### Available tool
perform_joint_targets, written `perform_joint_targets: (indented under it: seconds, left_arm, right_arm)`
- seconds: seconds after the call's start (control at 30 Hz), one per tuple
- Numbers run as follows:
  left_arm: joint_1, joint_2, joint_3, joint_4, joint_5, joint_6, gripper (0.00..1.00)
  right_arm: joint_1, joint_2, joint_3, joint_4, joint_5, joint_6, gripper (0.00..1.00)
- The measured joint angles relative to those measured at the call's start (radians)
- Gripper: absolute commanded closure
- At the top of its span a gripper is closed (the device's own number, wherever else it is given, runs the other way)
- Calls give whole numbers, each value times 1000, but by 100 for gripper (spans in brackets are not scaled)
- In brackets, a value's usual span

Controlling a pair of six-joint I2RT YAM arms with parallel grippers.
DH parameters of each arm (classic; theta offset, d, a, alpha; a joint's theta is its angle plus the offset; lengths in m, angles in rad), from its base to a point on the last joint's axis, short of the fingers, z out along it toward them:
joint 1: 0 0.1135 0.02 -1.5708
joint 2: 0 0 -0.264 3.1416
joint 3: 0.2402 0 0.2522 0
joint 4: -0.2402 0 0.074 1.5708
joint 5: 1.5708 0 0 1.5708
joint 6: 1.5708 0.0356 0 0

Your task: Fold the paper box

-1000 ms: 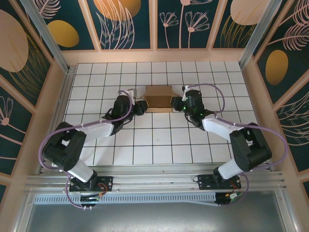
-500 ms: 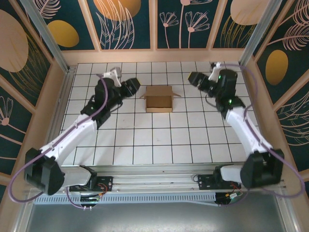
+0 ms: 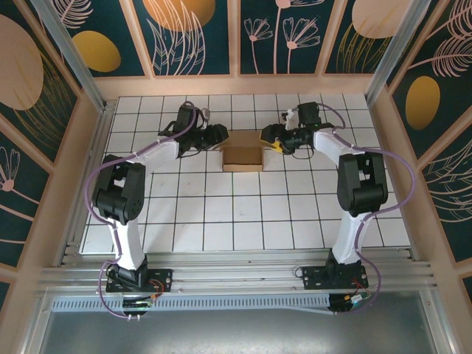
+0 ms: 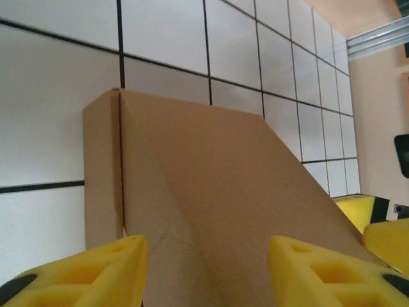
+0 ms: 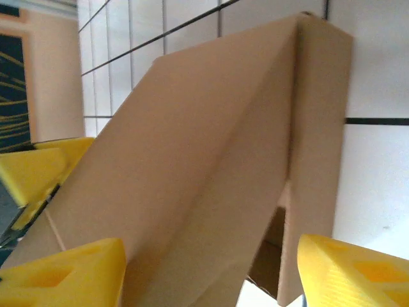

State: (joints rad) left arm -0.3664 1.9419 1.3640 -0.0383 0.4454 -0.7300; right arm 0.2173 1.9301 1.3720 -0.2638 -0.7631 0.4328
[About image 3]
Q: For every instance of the aluminium frame post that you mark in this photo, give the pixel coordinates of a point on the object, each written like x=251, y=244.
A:
x=70, y=59
x=396, y=51

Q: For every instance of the aluminium side rail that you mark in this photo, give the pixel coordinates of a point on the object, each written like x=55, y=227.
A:
x=86, y=177

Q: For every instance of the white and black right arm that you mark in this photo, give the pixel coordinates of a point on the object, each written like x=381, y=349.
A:
x=363, y=177

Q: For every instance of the aluminium mounting rail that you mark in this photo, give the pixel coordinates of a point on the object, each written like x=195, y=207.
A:
x=236, y=273

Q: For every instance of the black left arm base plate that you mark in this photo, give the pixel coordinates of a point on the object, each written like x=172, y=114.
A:
x=162, y=280

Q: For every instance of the brown cardboard paper box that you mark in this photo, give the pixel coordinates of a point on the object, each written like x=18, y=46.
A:
x=243, y=155

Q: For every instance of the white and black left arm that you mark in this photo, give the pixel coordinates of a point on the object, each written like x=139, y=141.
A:
x=127, y=239

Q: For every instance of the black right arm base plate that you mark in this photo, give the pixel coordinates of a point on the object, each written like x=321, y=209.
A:
x=313, y=278

